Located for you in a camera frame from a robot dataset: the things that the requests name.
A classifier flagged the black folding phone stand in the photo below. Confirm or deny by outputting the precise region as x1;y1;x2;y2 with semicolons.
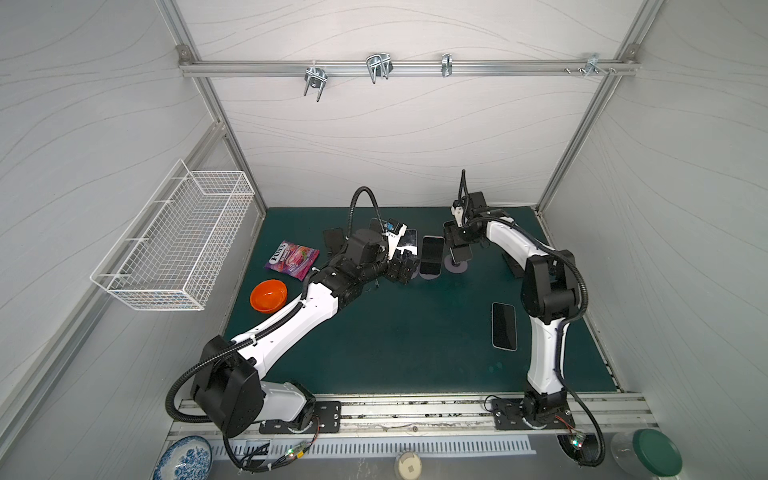
322;227;347;259

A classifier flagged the phone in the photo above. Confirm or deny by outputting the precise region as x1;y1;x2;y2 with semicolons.
491;302;518;351
419;236;445;278
450;244;473;266
397;228;418;255

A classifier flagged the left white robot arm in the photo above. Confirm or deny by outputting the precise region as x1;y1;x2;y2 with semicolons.
164;218;417;438

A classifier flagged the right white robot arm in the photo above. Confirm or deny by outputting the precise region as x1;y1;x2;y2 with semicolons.
449;171;606;468

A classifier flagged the purple Fox's candy bag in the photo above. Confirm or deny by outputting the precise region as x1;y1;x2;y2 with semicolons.
264;241;319;281

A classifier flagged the orange plastic bowl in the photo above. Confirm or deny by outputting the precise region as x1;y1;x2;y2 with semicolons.
249;279;288;314

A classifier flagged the round white puck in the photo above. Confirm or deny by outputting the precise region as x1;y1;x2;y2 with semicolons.
395;451;423;480

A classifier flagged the green lid jar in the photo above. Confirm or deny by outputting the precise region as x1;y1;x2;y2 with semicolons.
610;428;683;479

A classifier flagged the blue white patterned plate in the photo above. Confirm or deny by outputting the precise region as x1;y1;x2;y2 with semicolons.
152;436;213;480

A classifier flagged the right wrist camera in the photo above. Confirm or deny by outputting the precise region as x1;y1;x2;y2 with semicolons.
451;204;465;228

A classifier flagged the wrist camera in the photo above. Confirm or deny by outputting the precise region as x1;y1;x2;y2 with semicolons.
451;204;465;228
383;219;407;260

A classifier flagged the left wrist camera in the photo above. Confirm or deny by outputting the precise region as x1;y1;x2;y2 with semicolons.
383;219;407;260

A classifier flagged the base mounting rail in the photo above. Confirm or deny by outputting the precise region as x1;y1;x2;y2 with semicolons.
167;392;658;439

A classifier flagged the aluminium crossbar rail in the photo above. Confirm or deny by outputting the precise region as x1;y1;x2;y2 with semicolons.
179;53;641;79

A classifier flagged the white wire basket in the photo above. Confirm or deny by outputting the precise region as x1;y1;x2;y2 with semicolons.
90;160;254;311

